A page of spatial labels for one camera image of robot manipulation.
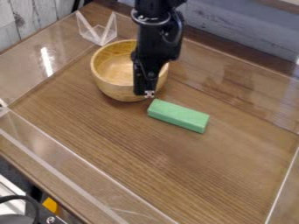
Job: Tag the yellow and black device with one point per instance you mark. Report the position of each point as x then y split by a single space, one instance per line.
57 210

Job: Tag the clear acrylic tray wall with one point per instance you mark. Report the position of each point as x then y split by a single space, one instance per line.
59 145

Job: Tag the brown wooden bowl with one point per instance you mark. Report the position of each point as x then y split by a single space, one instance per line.
112 70

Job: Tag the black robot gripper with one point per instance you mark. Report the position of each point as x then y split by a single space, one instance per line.
158 46

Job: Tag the clear acrylic corner bracket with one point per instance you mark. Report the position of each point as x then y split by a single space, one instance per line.
98 34

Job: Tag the green rectangular block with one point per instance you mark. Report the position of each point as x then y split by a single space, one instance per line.
178 115

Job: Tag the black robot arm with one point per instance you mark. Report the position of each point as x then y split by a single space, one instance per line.
156 7

